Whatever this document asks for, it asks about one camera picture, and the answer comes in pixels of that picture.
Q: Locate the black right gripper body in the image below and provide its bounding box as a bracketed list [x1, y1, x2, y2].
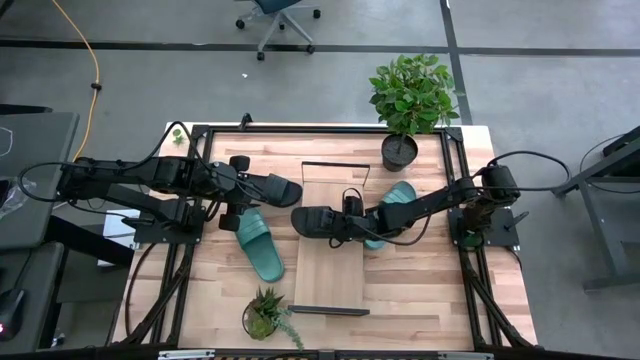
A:
[333, 210, 384, 244]

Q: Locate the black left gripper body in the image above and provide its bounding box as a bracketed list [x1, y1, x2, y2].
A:
[212, 155, 254, 232]

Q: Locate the black rubber slide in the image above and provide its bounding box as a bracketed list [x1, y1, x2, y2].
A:
[290, 205, 341, 240]
[249, 172, 304, 209]

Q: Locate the green rubber slide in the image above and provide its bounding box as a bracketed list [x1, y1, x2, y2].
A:
[363, 180, 418, 252]
[234, 206, 286, 284]

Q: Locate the black round plant pot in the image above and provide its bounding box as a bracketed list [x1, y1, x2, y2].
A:
[380, 132, 420, 174]

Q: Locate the potted green succulent plant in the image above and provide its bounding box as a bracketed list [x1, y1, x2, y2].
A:
[241, 285, 306, 352]

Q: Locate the leafy green artificial tree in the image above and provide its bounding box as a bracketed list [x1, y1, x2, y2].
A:
[368, 53, 462, 139]

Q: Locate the wheeled office chair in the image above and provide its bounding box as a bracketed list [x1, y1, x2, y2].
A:
[234, 0, 322, 62]

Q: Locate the dark grey desk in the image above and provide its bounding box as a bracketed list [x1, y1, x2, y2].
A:
[0, 241, 66, 357]
[0, 103, 81, 251]

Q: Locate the black computer mouse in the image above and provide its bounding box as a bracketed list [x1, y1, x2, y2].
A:
[0, 288, 26, 342]

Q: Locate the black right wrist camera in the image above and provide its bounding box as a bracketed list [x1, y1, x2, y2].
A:
[342, 187, 366, 214]

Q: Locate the black frame wooden shelf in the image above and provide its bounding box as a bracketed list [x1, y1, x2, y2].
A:
[287, 160, 373, 318]

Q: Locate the black aluminium table frame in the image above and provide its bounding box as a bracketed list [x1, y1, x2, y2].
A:
[113, 122, 540, 360]

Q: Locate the silver metal bracket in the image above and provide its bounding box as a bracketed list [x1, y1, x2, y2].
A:
[437, 351, 495, 360]
[157, 349, 217, 360]

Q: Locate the yellow extension cable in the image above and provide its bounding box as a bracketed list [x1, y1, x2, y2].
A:
[49, 0, 102, 164]

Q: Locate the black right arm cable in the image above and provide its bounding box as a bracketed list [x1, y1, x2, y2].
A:
[479, 149, 572, 194]

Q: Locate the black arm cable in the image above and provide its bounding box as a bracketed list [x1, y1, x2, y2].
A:
[18, 160, 69, 204]
[479, 149, 572, 194]

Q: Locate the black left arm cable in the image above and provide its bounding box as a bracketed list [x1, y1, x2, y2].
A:
[18, 160, 69, 204]

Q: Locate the black metal desk frame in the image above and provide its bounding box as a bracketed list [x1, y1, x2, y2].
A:
[551, 124, 640, 295]

